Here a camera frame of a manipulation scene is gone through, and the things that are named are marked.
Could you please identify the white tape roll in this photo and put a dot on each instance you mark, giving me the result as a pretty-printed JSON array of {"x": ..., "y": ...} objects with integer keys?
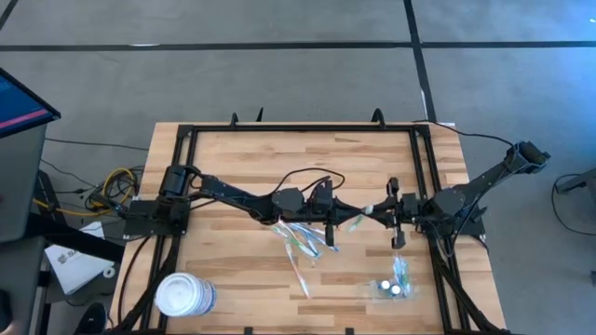
[{"x": 105, "y": 272}]

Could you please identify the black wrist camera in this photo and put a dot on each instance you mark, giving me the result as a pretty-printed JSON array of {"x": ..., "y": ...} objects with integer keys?
[
  {"x": 317, "y": 199},
  {"x": 410, "y": 205}
]

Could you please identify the grey cabinet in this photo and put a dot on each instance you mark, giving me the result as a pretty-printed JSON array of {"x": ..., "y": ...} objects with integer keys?
[{"x": 18, "y": 186}]

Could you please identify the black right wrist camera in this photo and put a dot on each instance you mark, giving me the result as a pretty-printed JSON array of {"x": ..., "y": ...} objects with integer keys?
[{"x": 410, "y": 205}]

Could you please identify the grey metal stand foot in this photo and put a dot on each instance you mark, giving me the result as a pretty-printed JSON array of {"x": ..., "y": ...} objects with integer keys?
[{"x": 582, "y": 181}]

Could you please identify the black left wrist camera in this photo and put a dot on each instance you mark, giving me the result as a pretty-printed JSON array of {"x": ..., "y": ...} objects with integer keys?
[{"x": 317, "y": 199}]

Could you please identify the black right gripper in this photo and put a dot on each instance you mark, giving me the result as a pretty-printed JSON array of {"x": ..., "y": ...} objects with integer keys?
[{"x": 398, "y": 239}]

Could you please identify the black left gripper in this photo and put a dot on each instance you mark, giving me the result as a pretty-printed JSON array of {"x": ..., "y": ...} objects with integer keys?
[{"x": 329, "y": 232}]

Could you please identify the teal mouthwash bottle white cap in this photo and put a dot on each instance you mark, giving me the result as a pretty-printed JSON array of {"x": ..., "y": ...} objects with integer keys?
[
  {"x": 396, "y": 290},
  {"x": 384, "y": 285}
]

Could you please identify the white booklet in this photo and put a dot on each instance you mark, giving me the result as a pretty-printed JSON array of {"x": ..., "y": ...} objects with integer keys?
[{"x": 74, "y": 267}]

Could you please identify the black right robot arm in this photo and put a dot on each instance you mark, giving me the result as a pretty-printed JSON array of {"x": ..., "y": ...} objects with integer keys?
[{"x": 489, "y": 179}]

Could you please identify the dark blue screen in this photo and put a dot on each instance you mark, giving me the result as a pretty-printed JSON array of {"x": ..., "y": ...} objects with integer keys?
[{"x": 18, "y": 107}]

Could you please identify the blue wrapped toothbrush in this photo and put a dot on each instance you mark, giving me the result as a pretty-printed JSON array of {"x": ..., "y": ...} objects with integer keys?
[{"x": 321, "y": 242}]

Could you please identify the white blue wipes canister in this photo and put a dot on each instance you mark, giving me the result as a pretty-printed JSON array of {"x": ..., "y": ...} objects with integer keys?
[{"x": 184, "y": 295}]

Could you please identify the black rounded object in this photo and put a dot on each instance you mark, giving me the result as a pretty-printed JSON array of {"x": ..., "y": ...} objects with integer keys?
[{"x": 90, "y": 321}]

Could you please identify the green toothbrush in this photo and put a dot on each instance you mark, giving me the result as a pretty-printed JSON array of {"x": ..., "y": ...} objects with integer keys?
[
  {"x": 356, "y": 224},
  {"x": 406, "y": 279}
]

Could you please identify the black stand leg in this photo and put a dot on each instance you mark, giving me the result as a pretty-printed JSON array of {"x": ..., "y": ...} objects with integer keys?
[{"x": 70, "y": 237}]

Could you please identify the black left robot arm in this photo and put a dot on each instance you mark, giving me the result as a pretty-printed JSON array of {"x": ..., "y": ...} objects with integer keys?
[{"x": 233, "y": 193}]

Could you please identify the black aluminium table frame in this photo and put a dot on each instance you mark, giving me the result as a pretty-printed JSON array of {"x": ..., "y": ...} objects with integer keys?
[{"x": 302, "y": 128}]

